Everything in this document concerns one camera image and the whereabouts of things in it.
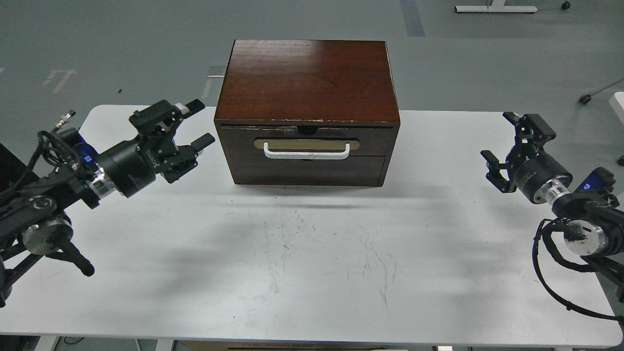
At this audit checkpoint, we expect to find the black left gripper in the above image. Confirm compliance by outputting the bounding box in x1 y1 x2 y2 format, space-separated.
95 99 215 198

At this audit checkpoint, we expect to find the black caster wheel leg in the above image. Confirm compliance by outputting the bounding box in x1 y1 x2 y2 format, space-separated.
578 74 624 105

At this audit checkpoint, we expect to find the dark wooden drawer cabinet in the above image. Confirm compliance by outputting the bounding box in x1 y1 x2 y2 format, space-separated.
214 39 400 187

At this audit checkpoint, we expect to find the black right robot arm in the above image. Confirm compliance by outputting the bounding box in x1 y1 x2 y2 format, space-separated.
481 112 624 324

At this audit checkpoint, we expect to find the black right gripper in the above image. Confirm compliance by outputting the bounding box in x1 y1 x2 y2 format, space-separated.
481 113 573 204

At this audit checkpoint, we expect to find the white table base background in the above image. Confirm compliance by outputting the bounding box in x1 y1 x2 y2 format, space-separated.
454 0 538 14

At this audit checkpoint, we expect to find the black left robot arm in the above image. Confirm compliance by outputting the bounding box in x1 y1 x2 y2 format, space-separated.
1 99 215 307

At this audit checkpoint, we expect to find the wooden drawer with white handle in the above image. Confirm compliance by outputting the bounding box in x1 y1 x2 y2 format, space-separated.
219 125 398 158

